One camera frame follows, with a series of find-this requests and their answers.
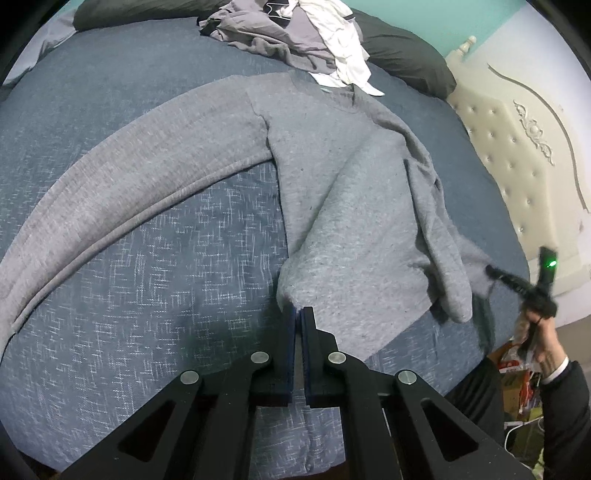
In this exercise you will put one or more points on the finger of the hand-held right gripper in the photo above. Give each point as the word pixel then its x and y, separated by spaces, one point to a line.
pixel 510 280

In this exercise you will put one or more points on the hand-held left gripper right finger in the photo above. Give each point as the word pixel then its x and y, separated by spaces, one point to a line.
pixel 304 369

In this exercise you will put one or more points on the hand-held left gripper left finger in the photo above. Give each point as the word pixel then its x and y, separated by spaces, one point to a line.
pixel 291 369

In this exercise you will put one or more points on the grey knit sweater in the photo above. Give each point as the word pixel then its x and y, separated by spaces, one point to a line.
pixel 360 207

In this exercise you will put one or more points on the person's right forearm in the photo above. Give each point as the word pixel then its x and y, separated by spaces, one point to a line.
pixel 568 415

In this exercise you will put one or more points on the person's right hand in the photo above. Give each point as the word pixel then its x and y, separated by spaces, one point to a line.
pixel 542 350

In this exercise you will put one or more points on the red white packet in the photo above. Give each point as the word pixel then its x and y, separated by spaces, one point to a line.
pixel 510 360

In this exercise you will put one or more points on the cardboard box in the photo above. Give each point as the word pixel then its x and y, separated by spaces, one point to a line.
pixel 510 392

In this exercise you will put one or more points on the person's black pants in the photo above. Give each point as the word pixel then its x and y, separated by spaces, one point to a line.
pixel 480 397

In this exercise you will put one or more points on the cream tufted headboard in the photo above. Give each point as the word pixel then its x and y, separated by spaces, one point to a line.
pixel 521 152

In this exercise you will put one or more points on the blue patterned bedspread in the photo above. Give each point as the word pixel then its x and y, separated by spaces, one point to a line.
pixel 161 286

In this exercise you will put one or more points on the dark grey pillow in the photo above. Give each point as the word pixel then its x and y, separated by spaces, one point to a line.
pixel 138 14
pixel 406 55

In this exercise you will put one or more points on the white shirt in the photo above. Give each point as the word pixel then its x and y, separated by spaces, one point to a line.
pixel 346 46

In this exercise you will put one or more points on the lilac grey garment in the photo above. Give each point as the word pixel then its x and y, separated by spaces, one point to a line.
pixel 295 32

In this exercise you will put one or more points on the light grey bed sheet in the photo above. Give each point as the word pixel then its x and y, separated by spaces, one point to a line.
pixel 37 55

